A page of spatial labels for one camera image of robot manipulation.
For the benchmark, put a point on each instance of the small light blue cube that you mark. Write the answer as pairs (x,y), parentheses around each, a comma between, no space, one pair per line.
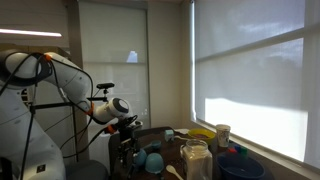
(169,135)

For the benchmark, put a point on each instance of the black camera on stand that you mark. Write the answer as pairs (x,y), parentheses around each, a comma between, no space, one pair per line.
(104,87)

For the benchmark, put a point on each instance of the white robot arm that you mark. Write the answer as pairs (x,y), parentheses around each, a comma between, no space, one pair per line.
(27,80)

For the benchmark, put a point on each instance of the Texmati rice jar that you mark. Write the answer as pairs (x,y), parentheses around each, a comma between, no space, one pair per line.
(197,160)

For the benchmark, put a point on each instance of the patterned paper cup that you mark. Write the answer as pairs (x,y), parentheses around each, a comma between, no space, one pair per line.
(223,132)

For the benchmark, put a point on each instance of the yellow bowl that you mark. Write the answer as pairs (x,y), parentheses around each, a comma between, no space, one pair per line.
(202,134)

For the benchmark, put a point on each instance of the white plastic spoon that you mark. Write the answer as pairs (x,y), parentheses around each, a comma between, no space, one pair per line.
(173,171)

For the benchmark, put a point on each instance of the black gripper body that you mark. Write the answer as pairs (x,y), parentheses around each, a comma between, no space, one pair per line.
(127,141)

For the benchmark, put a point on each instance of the coloured toy blocks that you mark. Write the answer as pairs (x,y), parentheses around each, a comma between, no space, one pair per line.
(238,149)

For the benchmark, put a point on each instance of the dark blue bowl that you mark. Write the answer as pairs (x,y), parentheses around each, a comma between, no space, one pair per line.
(234,166)

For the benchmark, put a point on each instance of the white spoon near yellow bowl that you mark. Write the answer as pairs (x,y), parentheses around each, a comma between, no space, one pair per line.
(181,138)

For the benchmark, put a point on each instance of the blue grey chair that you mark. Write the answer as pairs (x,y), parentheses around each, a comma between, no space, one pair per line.
(87,170)

